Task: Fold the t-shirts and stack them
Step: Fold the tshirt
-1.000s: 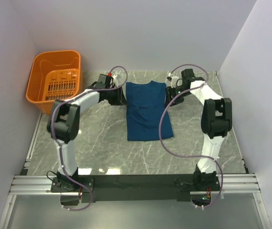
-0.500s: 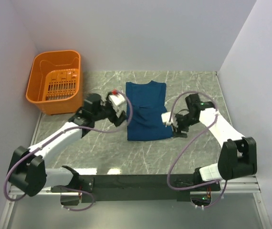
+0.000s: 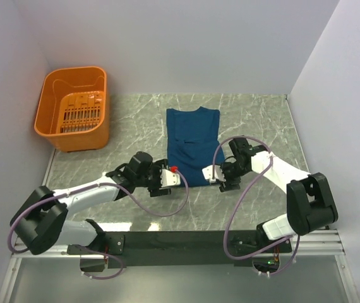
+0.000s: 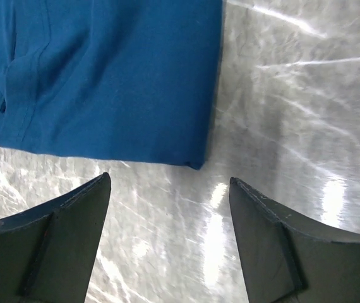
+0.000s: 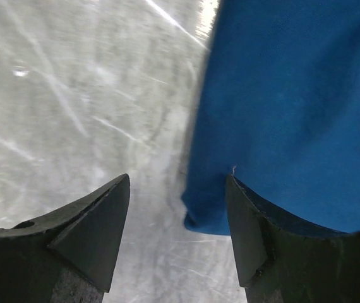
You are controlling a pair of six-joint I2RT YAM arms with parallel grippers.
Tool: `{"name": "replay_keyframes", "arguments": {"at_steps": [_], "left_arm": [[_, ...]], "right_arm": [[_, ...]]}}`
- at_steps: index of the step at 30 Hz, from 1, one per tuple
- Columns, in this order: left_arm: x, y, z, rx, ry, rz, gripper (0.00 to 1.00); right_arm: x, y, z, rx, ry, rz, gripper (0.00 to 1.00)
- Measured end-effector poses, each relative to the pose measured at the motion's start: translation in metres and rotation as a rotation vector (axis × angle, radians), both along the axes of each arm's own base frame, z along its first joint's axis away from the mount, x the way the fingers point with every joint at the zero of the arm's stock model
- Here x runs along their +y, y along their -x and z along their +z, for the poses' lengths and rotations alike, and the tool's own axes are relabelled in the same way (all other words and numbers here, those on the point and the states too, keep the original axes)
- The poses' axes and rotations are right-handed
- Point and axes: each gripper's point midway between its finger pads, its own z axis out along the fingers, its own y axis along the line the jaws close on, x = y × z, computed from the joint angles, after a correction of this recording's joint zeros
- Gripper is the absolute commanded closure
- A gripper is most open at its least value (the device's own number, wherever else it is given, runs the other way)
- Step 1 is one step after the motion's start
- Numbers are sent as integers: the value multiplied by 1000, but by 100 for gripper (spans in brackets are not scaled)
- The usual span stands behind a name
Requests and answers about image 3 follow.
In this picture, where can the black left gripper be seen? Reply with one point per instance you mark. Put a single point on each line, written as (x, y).
(157, 166)

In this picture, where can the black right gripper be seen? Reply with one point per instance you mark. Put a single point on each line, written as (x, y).
(227, 186)

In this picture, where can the blue Mickey Mouse t-shirt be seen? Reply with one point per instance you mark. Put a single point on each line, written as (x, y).
(192, 142)

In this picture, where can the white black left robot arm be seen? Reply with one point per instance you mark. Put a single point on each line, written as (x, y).
(41, 221)

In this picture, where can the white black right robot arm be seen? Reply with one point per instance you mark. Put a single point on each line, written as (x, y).
(309, 200)

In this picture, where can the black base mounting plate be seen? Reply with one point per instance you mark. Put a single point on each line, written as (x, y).
(165, 248)

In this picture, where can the orange plastic basket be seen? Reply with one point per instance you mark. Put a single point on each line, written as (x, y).
(74, 109)

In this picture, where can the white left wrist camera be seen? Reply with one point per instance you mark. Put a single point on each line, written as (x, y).
(170, 177)

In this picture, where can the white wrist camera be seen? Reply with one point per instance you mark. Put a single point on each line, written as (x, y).
(170, 177)
(213, 174)

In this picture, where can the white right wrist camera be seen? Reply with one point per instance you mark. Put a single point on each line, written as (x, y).
(213, 174)

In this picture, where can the aluminium frame rails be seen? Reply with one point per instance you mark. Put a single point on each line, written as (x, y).
(323, 239)

